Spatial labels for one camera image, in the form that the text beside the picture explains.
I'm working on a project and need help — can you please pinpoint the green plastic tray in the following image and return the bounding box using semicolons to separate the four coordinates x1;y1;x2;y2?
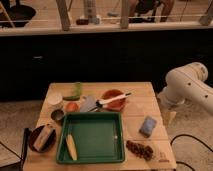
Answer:
56;112;125;164

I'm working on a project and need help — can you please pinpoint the orange red bowl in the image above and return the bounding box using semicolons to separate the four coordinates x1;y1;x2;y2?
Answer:
101;89;126;111

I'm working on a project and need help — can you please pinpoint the black round stool base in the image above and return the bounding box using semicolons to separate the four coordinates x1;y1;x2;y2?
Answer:
0;5;36;28

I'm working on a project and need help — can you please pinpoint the white handled kitchen tool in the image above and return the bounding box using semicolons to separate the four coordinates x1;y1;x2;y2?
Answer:
96;93;132;107

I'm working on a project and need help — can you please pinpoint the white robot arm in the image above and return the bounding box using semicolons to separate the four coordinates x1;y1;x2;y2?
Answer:
157;62;213;126

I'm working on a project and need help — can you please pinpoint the dark brown round plate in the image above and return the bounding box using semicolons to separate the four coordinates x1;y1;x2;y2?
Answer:
29;125;56;153

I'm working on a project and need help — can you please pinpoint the yellow corn cob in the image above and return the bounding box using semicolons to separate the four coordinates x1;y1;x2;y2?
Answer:
66;134;77;160

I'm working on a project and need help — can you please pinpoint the grey metal scraper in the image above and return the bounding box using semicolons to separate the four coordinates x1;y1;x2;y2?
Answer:
79;95;96;112

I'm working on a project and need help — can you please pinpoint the small metal cup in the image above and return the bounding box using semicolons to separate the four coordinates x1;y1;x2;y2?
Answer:
51;109;64;123

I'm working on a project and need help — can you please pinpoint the black cable on floor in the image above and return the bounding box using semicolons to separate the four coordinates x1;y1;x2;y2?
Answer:
170;133;213;171

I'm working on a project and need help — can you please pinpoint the sandwich slice on plate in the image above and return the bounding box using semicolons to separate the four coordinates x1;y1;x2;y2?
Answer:
33;124;54;151

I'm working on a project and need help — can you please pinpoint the white paper cup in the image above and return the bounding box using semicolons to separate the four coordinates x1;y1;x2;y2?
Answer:
47;92;63;109

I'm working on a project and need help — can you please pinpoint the red tomato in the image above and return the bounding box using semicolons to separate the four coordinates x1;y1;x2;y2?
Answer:
65;102;79;113

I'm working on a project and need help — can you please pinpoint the blue sponge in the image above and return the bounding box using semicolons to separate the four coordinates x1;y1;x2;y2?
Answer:
139;116;157;137

